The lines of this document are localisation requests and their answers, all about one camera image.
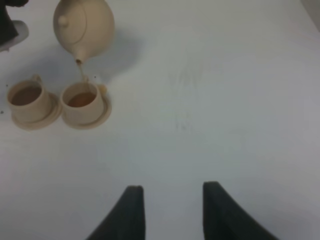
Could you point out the left teacup saucer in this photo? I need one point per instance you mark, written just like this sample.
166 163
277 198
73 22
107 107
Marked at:
49 119

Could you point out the left beige teacup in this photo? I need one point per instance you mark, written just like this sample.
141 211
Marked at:
29 101

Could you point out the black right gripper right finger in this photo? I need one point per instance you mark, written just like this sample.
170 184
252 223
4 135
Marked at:
224 219

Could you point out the beige teapot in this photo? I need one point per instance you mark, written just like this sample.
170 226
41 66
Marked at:
84 28

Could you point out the beige teacup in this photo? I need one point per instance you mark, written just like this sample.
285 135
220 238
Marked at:
82 102
29 101

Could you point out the teacup saucer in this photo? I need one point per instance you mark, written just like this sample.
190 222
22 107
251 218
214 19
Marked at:
107 109
49 119

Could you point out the right teacup saucer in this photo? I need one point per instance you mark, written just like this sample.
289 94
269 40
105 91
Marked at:
107 109

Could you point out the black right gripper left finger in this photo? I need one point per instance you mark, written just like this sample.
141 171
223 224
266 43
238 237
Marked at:
126 221

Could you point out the right beige teacup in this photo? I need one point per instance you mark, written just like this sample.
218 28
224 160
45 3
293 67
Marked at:
82 102

